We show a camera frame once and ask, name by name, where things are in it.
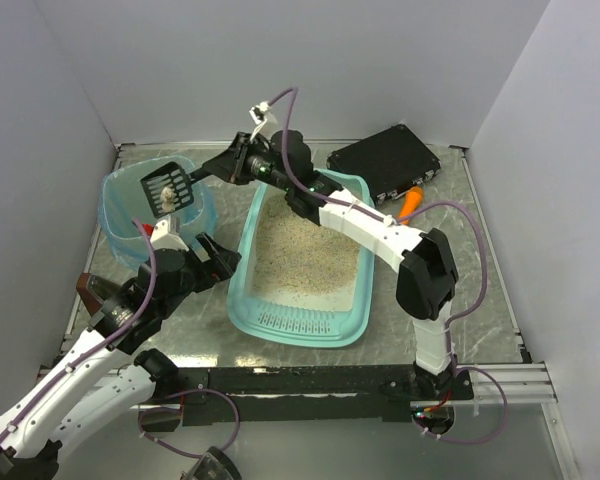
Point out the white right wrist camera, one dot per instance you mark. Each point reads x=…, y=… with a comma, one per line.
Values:
x=265, y=122

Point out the black litter scoop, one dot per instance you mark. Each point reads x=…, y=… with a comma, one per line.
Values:
x=171, y=174

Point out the black hard case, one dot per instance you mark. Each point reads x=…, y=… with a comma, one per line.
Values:
x=390, y=162

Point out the blue plastic bin liner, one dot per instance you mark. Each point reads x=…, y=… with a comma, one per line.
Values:
x=130, y=220

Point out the white trash bin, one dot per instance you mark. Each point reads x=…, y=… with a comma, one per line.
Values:
x=150, y=225

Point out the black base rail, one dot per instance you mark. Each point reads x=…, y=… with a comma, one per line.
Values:
x=388, y=392

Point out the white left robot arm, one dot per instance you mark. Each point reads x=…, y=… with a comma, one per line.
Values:
x=106, y=372

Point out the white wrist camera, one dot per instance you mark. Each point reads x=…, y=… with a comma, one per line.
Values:
x=165, y=234
x=265, y=122

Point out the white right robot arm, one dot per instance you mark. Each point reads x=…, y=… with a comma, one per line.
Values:
x=423, y=262

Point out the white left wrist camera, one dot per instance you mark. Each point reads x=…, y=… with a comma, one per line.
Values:
x=165, y=234

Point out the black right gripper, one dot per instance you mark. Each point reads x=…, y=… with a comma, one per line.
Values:
x=236, y=163

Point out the litter waste clumps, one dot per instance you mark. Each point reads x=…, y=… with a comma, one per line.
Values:
x=168, y=197

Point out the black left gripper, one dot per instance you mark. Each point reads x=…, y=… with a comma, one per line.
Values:
x=208, y=261

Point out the brown metronome box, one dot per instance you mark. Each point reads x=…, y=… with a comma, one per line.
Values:
x=94, y=290

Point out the beige cat litter pellets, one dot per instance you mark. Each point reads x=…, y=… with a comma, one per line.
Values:
x=294, y=254

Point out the teal litter box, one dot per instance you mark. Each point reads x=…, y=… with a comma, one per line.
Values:
x=330, y=320

